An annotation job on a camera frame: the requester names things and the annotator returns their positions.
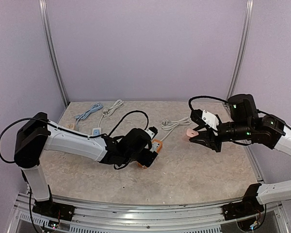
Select pink plug adapter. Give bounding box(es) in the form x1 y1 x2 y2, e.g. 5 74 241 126
182 129 199 141

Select white power strip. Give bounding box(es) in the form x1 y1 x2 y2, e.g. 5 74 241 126
92 127 102 136

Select beige cube socket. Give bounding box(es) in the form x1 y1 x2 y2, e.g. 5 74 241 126
66 123 75 129

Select orange power strip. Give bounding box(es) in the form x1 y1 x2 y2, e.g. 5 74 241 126
137 139 163 169

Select small blue plug adapter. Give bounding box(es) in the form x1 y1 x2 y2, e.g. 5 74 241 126
92 128 100 136

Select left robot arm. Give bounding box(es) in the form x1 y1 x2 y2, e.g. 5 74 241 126
0 112 158 216

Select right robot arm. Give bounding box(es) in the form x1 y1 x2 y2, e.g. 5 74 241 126
188 94 291 216

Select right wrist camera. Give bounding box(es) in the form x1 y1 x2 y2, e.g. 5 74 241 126
202 110 220 132

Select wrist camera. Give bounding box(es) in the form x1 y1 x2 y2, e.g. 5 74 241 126
202 110 220 132
145 126 158 140

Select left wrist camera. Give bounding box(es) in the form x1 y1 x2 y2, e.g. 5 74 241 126
145 126 158 140

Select white power strip cable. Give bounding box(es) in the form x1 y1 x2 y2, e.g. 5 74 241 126
97 99 125 128

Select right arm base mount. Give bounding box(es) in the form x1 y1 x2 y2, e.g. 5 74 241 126
222 194 265 220

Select aluminium front rail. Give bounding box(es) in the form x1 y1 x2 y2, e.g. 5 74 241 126
6 193 291 233

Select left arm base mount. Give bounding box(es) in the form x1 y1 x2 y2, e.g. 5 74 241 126
32 195 76 221

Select right aluminium post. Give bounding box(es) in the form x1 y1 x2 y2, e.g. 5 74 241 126
226 0 254 99

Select aluminium post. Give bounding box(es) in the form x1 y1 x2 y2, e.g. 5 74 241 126
38 0 70 108
226 0 254 99

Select left aluminium post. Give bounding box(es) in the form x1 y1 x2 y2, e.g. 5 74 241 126
38 0 70 108

